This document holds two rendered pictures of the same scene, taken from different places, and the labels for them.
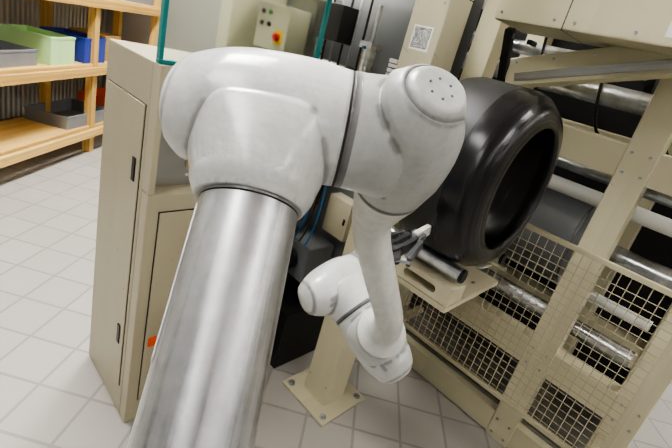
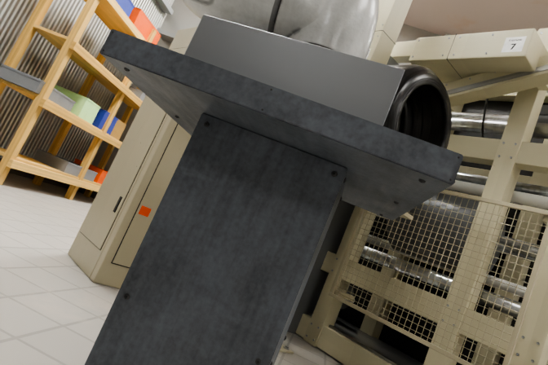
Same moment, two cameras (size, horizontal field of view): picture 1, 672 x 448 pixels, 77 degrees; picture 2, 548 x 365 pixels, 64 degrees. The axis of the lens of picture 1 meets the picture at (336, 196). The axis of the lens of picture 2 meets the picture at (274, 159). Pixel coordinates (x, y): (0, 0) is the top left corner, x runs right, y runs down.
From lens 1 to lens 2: 1.24 m
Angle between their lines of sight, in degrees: 30
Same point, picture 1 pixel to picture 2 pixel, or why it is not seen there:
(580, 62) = (461, 84)
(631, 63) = (491, 79)
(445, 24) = (377, 46)
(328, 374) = not seen: hidden behind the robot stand
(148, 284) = (159, 158)
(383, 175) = not seen: outside the picture
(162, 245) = (178, 133)
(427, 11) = not seen: hidden behind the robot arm
